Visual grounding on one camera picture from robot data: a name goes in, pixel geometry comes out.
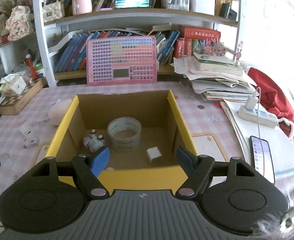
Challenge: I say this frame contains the white quilted pearl handbag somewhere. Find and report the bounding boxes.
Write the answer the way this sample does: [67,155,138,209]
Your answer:
[43,0,65,23]

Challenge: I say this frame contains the wooden checkered chess box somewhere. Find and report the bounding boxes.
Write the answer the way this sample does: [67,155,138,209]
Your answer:
[0,77,47,115]

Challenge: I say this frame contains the white pen holder cup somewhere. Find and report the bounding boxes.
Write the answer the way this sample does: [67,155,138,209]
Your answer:
[189,0,215,15]

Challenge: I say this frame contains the yellow cardboard box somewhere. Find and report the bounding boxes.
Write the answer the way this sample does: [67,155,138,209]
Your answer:
[47,90,197,191]

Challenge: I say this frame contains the row of blue books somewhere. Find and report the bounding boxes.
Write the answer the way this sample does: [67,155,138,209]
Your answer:
[54,30,180,73]

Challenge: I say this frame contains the smartphone on shelf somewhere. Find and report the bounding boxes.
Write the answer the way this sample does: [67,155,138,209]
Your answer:
[114,0,151,9]

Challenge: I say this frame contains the pink keyboard learning board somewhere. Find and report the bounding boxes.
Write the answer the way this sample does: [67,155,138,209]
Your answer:
[86,36,157,86]

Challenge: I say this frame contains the pink fluffy plush ball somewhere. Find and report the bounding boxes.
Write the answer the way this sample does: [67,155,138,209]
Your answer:
[48,98,72,126]

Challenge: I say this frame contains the red pump bottle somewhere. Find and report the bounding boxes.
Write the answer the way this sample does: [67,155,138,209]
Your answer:
[25,54,38,80]

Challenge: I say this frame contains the white USB charger plug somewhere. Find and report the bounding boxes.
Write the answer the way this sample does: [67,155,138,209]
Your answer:
[146,147,162,164]

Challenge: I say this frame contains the stack of papers and books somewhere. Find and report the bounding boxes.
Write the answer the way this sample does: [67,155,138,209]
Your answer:
[171,53,259,102]

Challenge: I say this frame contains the clear packing tape roll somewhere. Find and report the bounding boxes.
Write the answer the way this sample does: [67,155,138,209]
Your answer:
[107,116,142,152]

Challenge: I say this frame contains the white wall charger plugged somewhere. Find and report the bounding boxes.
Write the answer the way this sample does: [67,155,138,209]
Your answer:
[244,92,259,110]

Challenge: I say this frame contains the black smartphone on table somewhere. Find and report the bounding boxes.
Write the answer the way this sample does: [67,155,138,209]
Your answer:
[249,136,275,184]

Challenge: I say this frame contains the white power strip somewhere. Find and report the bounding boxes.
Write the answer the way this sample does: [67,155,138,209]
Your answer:
[237,105,278,128]

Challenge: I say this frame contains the white shelf frame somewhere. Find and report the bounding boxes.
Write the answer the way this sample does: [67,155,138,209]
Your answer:
[0,0,243,88]

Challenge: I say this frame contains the white tissue pack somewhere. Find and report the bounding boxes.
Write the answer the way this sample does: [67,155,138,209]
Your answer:
[0,74,26,97]

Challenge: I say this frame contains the red cloth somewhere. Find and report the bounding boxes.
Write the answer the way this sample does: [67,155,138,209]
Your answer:
[244,65,294,138]

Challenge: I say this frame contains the red dictionary books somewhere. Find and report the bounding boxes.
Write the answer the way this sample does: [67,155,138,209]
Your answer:
[174,25,221,59]

